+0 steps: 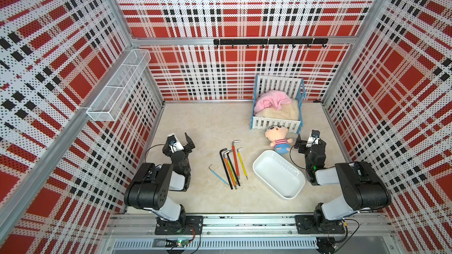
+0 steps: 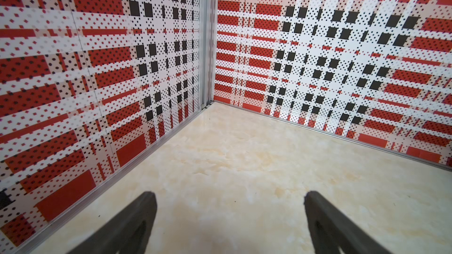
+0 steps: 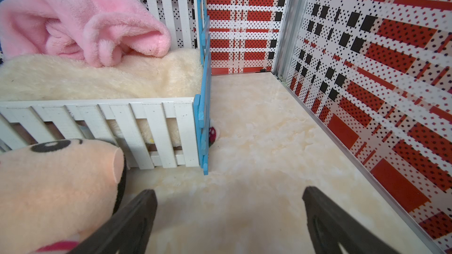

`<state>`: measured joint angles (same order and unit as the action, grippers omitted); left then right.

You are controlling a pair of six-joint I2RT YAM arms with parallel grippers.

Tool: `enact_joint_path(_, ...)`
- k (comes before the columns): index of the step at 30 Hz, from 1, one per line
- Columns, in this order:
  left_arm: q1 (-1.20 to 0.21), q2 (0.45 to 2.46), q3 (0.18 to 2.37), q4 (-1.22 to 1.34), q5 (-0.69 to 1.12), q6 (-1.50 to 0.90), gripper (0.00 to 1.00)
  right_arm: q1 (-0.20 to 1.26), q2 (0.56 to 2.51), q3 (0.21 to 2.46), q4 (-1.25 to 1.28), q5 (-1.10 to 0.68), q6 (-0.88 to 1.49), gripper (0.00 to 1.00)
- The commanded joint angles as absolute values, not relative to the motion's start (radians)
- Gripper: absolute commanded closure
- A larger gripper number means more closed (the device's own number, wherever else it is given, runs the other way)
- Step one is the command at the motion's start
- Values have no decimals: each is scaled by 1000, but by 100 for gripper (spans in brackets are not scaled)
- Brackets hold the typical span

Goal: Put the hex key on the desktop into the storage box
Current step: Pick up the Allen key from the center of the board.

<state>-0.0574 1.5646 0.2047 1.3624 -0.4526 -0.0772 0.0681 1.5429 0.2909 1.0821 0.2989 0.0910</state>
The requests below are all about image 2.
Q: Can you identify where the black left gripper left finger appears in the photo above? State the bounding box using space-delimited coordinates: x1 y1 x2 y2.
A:
70 191 157 254

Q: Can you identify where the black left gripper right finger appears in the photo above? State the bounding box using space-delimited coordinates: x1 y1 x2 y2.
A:
304 191 389 254

